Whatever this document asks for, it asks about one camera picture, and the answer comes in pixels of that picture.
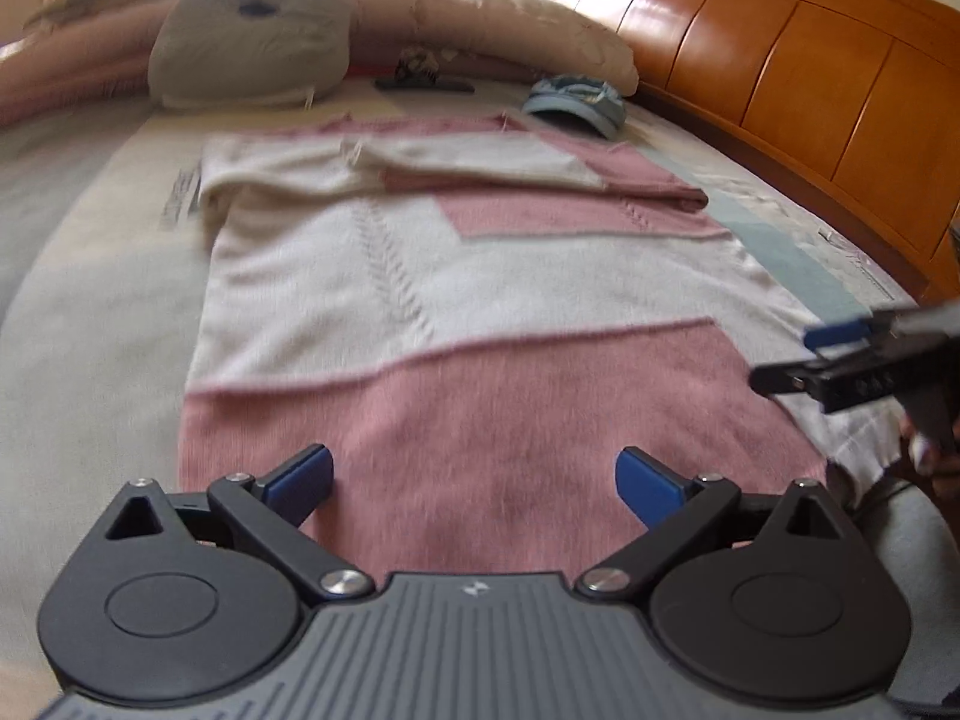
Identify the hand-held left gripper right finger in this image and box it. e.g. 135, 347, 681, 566
576, 446, 852, 605

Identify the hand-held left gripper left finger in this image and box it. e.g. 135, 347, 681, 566
103, 442, 376, 605

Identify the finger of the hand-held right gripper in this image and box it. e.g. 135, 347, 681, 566
802, 313, 901, 352
750, 349, 887, 394

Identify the pink and white knit sweater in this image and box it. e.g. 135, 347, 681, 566
178, 111, 912, 578

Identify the person's right hand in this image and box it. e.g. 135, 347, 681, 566
900, 426, 960, 481

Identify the wooden headboard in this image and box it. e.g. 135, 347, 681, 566
529, 0, 960, 305

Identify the blue cap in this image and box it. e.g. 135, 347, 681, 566
521, 75, 627, 140

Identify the grey cat cushion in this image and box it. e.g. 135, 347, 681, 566
148, 0, 353, 110

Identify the black cable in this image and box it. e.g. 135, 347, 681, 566
892, 696, 960, 718
851, 476, 931, 522

